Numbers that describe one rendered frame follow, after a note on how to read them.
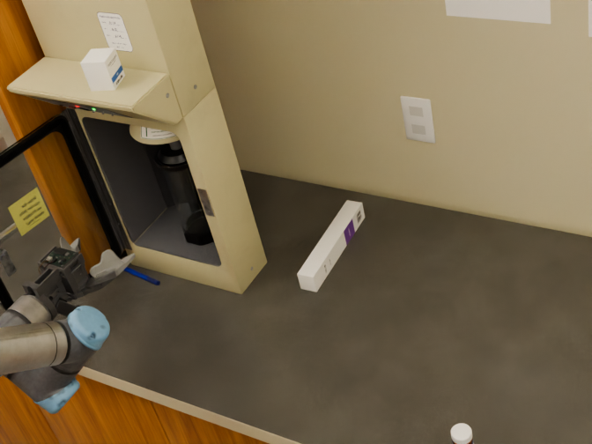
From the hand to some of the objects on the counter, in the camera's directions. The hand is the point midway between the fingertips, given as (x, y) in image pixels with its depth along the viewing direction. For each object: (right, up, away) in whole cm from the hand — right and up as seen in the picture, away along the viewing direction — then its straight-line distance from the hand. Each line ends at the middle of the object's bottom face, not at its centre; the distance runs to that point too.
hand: (108, 248), depth 189 cm
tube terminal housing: (+18, 0, +35) cm, 40 cm away
